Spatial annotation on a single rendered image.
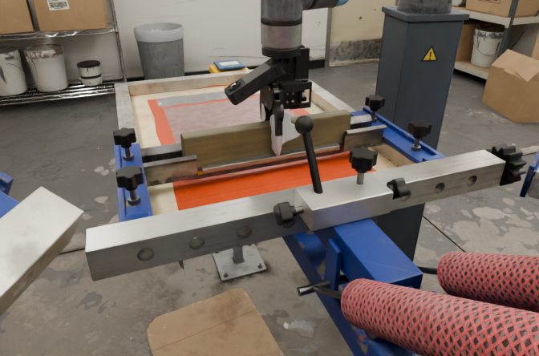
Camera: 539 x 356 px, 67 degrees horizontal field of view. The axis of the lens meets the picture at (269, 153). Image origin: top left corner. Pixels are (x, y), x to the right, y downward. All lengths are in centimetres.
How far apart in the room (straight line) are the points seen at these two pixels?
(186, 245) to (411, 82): 92
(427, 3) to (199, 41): 350
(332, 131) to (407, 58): 48
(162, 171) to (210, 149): 10
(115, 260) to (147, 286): 144
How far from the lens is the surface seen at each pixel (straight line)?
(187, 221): 58
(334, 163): 90
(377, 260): 53
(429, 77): 134
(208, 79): 137
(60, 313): 203
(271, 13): 74
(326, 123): 86
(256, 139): 81
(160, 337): 179
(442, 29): 131
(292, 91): 78
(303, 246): 73
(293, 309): 186
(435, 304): 35
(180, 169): 79
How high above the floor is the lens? 138
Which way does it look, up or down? 28 degrees down
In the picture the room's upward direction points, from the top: straight up
